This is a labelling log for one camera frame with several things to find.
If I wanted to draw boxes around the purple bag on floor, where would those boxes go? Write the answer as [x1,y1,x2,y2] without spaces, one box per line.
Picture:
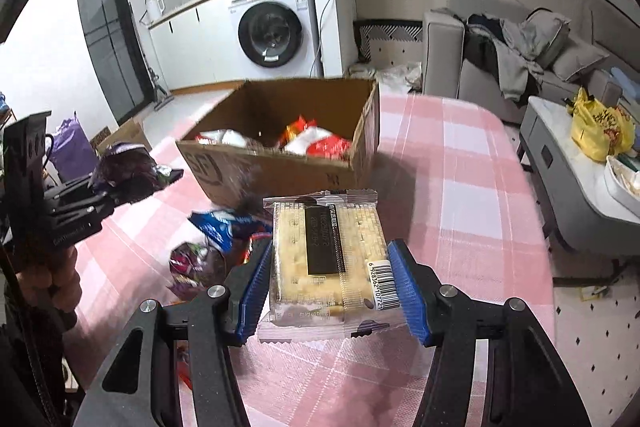
[50,114,99,182]

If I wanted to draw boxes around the blue Oreo packet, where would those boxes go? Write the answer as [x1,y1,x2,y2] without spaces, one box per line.
[188,210,272,255]

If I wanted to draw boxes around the white electric kettle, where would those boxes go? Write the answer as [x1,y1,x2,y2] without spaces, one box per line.
[146,0,166,24]

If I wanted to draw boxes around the grey square pillow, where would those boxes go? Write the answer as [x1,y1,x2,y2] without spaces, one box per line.
[520,8,572,69]

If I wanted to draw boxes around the person's left hand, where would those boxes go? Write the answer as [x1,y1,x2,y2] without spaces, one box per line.
[17,246,82,313]

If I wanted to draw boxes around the cardboard box on floor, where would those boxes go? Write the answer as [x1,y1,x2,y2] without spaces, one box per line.
[90,118,152,155]

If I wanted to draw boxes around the red white snack bag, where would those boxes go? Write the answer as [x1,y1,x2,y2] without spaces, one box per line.
[195,116,352,160]

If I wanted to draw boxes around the grey sofa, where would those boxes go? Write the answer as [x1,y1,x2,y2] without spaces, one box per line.
[422,0,639,124]

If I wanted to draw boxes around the white washing machine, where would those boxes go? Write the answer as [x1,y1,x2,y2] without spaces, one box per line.
[228,0,322,80]

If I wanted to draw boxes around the yellow plastic bag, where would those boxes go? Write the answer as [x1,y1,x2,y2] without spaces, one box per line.
[567,88,636,164]

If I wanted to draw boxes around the white kitchen cabinets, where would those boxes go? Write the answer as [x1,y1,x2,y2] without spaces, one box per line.
[150,0,238,91]

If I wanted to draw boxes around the crumpled white cloth on floor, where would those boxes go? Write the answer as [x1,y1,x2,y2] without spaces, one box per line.
[346,62,422,94]

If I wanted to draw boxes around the clear cracker pack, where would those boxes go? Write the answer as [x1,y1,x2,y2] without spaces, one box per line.
[257,190,405,343]

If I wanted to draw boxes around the brown cardboard SF box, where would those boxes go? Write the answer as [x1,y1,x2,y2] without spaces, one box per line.
[177,78,380,208]

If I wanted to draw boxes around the grey coffee table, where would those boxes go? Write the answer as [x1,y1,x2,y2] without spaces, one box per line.
[518,96,639,258]

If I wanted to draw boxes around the pink plaid tablecloth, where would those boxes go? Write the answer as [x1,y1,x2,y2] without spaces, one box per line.
[65,95,554,426]

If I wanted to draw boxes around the purple white snack bag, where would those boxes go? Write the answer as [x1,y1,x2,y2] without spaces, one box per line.
[90,142,184,206]

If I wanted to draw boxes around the purple candy bag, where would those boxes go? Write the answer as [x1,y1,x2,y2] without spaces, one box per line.
[168,242,227,301]

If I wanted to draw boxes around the black framed glass door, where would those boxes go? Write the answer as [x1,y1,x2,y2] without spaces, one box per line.
[77,0,153,124]

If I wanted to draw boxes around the dark clothes on sofa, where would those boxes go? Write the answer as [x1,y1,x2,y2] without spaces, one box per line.
[464,13,542,107]

